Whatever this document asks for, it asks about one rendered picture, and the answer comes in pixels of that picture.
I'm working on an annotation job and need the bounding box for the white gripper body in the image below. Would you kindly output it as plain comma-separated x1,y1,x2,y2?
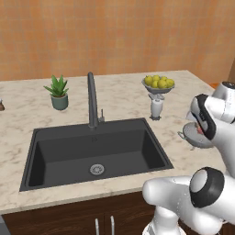
185,110,199,123

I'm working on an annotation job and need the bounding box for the red peach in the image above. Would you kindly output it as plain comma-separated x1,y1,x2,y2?
196,122,204,136

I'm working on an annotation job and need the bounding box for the small grey faucet lever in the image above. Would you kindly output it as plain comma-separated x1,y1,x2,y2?
97,108,106,124

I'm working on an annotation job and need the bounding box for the dark grey sink faucet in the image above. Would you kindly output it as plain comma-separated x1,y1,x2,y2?
86,72,100,129

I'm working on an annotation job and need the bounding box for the dark grey sink basin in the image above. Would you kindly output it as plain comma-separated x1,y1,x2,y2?
18,117,174,193

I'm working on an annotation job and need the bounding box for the round metal sink drain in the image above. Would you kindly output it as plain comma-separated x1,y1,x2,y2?
89,163,106,176

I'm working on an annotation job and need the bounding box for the grey fruit bowl on stand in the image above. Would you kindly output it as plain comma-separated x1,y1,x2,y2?
141,78,176,121

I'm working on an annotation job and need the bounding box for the dark wood cupboard door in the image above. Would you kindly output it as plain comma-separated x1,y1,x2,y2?
104,191,158,235
1,199,106,235

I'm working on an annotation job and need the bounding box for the green plant in grey pot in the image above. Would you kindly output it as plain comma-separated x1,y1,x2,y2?
43,74,70,112

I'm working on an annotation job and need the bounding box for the grey appliance front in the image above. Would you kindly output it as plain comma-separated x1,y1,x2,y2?
0,215,12,235

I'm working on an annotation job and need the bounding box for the silver cupboard handle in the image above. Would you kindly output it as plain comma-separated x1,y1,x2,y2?
94,218,101,235
109,215,116,235

